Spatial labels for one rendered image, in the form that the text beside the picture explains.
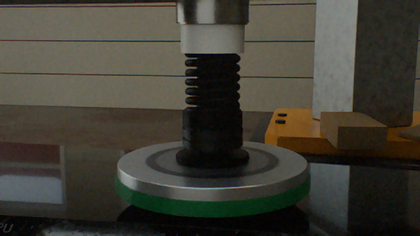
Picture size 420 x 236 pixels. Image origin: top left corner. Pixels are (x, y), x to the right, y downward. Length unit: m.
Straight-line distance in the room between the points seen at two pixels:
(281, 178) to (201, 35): 0.17
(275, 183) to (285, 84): 6.19
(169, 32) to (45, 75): 2.06
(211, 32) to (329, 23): 0.85
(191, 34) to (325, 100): 0.87
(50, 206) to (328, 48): 0.93
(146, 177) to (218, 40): 0.16
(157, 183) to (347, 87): 0.85
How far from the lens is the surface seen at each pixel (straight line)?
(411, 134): 1.17
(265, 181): 0.45
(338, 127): 0.99
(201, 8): 0.48
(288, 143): 1.11
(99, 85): 7.25
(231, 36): 0.49
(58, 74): 7.55
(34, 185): 0.64
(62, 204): 0.56
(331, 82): 1.29
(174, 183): 0.45
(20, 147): 0.86
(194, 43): 0.49
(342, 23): 1.26
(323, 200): 0.56
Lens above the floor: 1.00
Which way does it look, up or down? 9 degrees down
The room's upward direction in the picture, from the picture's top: straight up
